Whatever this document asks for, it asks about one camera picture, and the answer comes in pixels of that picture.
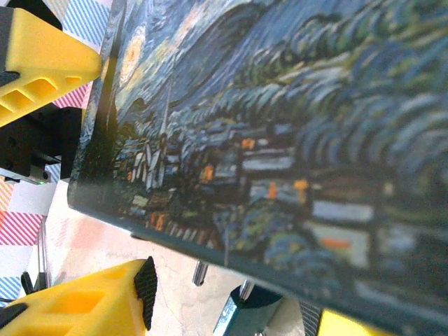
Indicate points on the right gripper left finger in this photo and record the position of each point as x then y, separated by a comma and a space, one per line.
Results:
87, 308

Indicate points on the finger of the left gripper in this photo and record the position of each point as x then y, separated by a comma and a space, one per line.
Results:
45, 59

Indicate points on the small teal padlock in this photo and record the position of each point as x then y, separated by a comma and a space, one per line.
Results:
245, 311

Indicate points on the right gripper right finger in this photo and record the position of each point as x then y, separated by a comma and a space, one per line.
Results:
343, 325

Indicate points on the starry night tin box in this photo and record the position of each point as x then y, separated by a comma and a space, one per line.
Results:
280, 140

